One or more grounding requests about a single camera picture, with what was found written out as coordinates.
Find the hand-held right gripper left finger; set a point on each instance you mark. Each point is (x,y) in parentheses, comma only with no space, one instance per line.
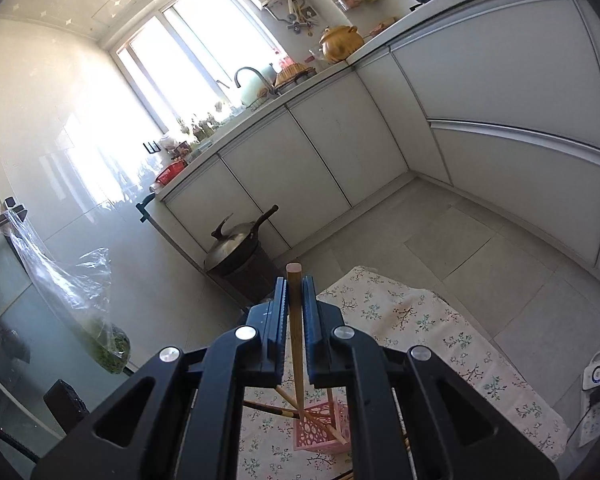
(275,330)

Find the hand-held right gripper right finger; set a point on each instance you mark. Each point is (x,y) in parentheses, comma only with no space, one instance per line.
(312,330)

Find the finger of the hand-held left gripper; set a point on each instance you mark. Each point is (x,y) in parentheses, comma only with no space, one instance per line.
(66,407)

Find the tan bamboo chopstick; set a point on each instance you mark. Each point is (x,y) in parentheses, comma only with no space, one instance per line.
(295,290)

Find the black chopstick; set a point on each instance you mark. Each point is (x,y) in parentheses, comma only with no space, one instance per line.
(275,409)

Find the bunch of wooden chopsticks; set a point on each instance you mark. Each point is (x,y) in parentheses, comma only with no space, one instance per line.
(325,429)

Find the pink perforated utensil holder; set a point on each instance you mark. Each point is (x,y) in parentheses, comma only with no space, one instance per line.
(320,442)

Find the brown bucket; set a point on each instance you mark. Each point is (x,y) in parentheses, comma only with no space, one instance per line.
(255,280)

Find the plastic bag of greens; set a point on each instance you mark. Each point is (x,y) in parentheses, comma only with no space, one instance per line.
(112,350)

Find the floral tablecloth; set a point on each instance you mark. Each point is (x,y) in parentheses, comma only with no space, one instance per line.
(405,320)

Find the steel wok lid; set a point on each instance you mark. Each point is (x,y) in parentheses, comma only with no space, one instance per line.
(232,245)

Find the frosted glass door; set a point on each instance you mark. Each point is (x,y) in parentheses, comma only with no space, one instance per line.
(10,310)

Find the black wok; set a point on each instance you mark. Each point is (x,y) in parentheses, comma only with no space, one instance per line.
(267,215)

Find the red plastic basket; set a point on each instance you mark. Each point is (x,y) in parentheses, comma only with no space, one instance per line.
(171,174)

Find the cluster of small bottles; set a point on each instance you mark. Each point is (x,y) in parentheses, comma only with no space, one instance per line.
(196,127)

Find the pale green container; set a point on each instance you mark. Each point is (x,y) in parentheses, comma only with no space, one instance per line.
(267,76)

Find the bamboo basket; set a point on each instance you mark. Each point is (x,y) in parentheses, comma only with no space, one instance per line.
(294,75)

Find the curved sink faucet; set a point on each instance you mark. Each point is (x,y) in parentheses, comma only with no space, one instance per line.
(240,74)

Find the red-capped clear bottle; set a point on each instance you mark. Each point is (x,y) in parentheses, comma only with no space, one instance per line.
(281,63)

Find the clear glass jug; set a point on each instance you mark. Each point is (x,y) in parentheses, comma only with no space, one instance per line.
(320,55)

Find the kitchen window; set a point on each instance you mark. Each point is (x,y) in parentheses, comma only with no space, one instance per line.
(195,55)

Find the yellow clay pot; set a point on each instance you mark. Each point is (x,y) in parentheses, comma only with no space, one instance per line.
(341,44)

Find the white power strip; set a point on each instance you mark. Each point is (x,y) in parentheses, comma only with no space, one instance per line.
(592,425)

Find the white kitchen cabinets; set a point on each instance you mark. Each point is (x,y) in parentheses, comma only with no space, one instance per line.
(480,85)

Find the water pipe fittings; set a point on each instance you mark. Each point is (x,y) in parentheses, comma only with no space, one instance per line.
(295,17)

